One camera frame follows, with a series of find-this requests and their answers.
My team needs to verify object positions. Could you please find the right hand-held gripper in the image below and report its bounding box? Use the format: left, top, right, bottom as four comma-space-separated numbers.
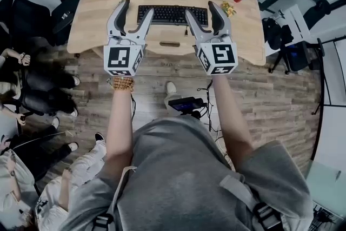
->
185, 1, 239, 76

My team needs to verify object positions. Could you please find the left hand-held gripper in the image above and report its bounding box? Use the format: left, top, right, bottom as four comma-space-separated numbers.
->
103, 0, 155, 77

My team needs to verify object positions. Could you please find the black keyboard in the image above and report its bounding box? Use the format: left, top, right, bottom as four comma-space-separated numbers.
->
137, 4, 209, 36

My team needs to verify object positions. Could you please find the person's right forearm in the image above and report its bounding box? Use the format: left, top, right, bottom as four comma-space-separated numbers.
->
212, 74, 255, 169

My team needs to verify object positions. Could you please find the person's left forearm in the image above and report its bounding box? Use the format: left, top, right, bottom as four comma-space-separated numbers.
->
104, 89, 135, 173

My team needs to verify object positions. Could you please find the small yellow flower plant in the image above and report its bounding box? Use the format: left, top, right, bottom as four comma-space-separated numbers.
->
220, 1, 237, 17

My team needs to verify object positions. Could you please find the person's leg with white shoe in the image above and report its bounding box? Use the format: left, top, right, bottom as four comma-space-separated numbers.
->
163, 81, 182, 109

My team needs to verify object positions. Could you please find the black chest-mounted device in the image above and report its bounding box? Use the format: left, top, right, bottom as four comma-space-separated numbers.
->
168, 97, 208, 119

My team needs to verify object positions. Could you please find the white stand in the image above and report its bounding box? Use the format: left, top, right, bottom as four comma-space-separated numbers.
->
270, 4, 312, 42

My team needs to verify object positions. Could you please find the person's grey shirt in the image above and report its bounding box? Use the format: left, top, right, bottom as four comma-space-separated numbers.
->
58, 116, 314, 231

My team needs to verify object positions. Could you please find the wooden bead bracelet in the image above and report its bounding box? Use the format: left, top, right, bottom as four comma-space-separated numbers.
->
107, 76, 135, 93

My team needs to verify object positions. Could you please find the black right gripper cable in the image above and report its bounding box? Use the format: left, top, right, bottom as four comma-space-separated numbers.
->
196, 80, 225, 142

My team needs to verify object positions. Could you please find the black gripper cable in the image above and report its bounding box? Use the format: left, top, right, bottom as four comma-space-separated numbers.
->
196, 80, 225, 142
130, 94, 137, 120

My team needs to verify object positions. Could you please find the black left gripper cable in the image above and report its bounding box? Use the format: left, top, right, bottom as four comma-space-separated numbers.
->
130, 94, 137, 120

